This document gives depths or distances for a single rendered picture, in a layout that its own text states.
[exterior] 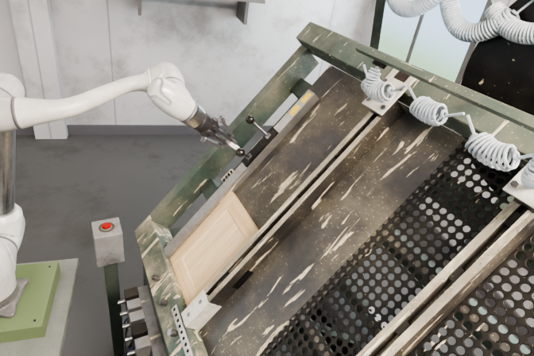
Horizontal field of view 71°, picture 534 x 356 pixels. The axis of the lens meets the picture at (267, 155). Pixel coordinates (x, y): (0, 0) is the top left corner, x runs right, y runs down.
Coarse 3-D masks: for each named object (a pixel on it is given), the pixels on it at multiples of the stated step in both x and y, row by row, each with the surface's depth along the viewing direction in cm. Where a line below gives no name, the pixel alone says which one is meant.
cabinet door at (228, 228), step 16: (224, 208) 157; (240, 208) 151; (208, 224) 158; (224, 224) 153; (240, 224) 147; (192, 240) 159; (208, 240) 154; (224, 240) 148; (240, 240) 143; (176, 256) 161; (192, 256) 155; (208, 256) 149; (224, 256) 144; (176, 272) 156; (192, 272) 151; (208, 272) 145; (192, 288) 146
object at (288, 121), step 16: (288, 112) 158; (304, 112) 156; (288, 128) 157; (272, 144) 157; (256, 160) 157; (240, 176) 158; (224, 192) 158; (208, 208) 160; (192, 224) 161; (176, 240) 162
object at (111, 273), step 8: (112, 264) 177; (104, 272) 179; (112, 272) 180; (112, 280) 182; (112, 288) 185; (112, 296) 187; (112, 304) 190; (120, 304) 193; (112, 312) 193; (112, 320) 196; (120, 320) 199; (112, 328) 199; (120, 328) 202; (112, 336) 202; (120, 336) 205; (112, 344) 212; (120, 344) 208; (120, 352) 211
